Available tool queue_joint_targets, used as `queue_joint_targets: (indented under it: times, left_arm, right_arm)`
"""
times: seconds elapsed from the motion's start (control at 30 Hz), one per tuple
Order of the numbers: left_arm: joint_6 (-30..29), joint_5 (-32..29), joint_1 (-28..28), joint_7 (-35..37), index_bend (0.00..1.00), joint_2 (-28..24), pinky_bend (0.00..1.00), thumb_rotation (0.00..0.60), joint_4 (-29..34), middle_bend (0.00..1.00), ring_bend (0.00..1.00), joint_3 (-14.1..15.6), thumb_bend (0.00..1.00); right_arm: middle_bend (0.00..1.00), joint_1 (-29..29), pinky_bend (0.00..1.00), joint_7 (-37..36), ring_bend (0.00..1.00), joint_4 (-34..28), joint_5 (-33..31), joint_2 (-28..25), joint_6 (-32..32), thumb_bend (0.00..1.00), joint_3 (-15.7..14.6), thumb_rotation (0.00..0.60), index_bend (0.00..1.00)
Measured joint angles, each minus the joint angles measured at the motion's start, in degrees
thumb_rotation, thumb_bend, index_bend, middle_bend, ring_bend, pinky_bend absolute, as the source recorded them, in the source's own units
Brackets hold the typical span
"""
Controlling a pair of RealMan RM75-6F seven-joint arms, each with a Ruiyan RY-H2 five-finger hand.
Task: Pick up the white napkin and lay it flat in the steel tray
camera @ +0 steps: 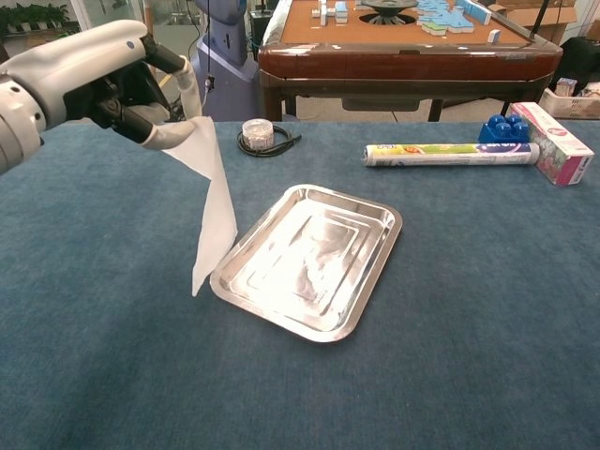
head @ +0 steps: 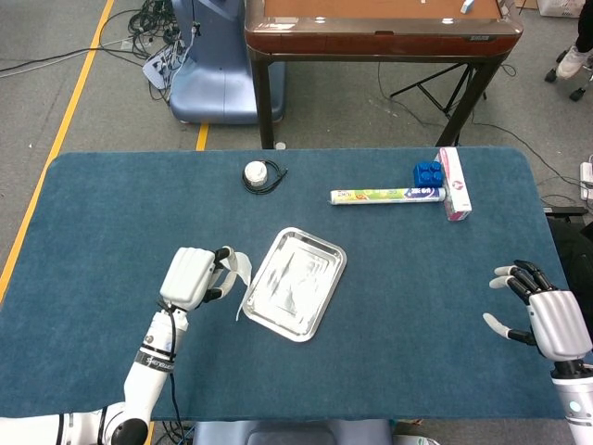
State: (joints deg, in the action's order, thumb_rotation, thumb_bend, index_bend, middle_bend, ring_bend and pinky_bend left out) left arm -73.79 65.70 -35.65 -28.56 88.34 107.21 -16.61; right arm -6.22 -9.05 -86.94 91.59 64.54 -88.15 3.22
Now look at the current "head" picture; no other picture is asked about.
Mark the white power strip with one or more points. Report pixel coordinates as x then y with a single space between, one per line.
587 178
160 65

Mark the pink white carton box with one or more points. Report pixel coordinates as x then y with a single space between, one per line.
456 190

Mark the small round white jar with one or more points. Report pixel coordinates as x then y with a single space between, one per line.
256 171

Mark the black tripod stand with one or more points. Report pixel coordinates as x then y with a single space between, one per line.
435 88

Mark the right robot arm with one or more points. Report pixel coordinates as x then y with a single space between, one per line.
574 403

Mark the brown wooden mahjong table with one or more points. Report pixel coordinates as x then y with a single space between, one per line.
380 39

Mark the white paper sheet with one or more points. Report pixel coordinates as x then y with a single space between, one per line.
243 266

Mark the blue toy brick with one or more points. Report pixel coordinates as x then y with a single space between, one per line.
428 174

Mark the blue table cloth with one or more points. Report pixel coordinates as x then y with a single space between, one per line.
370 347

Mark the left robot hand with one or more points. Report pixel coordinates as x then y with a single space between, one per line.
187 278

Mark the single blue mahjong tile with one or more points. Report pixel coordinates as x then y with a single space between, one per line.
468 5

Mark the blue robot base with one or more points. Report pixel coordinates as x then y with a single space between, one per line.
218 69

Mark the white shoe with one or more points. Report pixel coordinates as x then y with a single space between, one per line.
572 60

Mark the cling film roll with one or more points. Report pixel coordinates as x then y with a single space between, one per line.
384 195

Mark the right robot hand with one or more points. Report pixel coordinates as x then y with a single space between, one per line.
553 324

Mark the stainless steel tray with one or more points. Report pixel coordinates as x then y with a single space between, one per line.
296 283

